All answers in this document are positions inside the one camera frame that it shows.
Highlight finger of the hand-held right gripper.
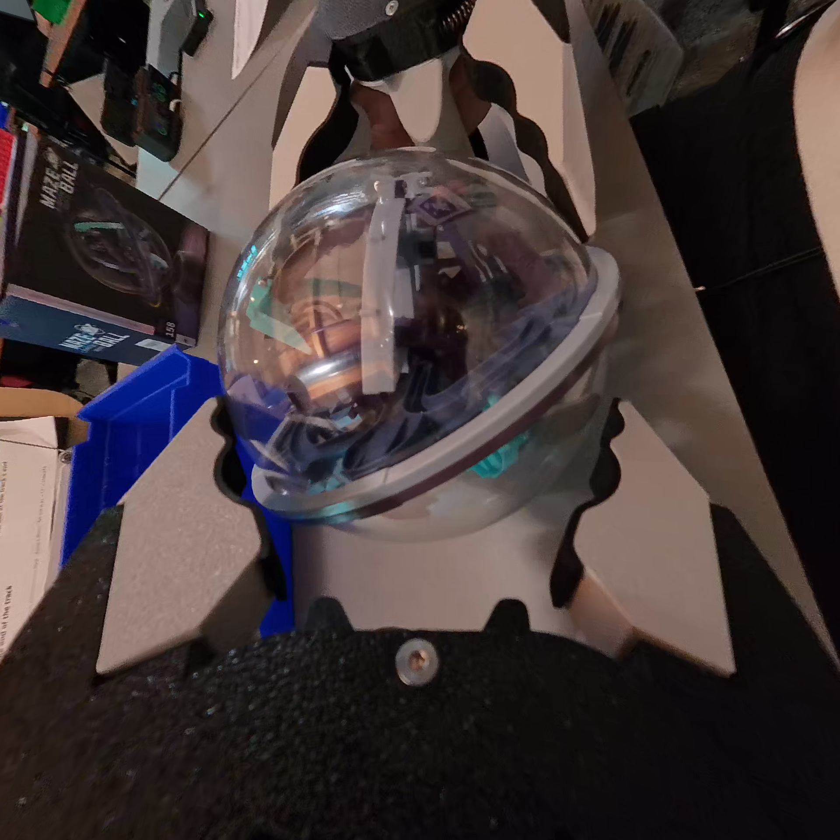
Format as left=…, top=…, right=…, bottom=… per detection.
left=453, top=0, right=685, bottom=240
left=269, top=0, right=378, bottom=198

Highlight printed instruction sheet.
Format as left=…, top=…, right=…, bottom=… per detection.
left=0, top=416, right=71, bottom=660

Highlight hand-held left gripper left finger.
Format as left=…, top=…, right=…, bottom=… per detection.
left=95, top=397, right=291, bottom=677

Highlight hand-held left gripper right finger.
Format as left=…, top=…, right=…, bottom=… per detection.
left=550, top=397, right=735, bottom=678

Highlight black toy packaging box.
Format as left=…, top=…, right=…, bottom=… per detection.
left=0, top=128, right=211, bottom=367

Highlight black electronic device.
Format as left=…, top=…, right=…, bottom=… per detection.
left=100, top=62, right=182, bottom=163
left=178, top=0, right=215, bottom=58

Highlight blue plastic bin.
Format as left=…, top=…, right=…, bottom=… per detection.
left=62, top=344, right=294, bottom=641

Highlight person's black pants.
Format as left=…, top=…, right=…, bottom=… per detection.
left=630, top=0, right=840, bottom=657

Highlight clear plastic maze ball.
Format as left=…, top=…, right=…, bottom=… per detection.
left=220, top=147, right=623, bottom=542

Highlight cardboard backing board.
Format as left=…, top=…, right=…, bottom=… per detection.
left=0, top=386, right=91, bottom=448

